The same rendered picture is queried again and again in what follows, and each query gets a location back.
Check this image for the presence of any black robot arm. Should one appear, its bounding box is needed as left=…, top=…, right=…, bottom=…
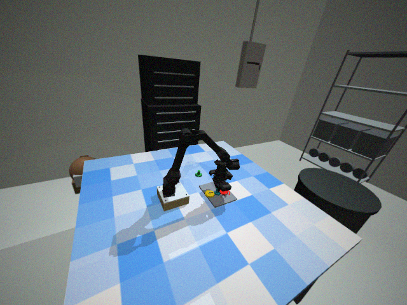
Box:
left=162, top=128, right=240, bottom=198

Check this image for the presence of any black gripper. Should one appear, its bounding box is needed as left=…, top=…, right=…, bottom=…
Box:
left=209, top=169, right=231, bottom=191

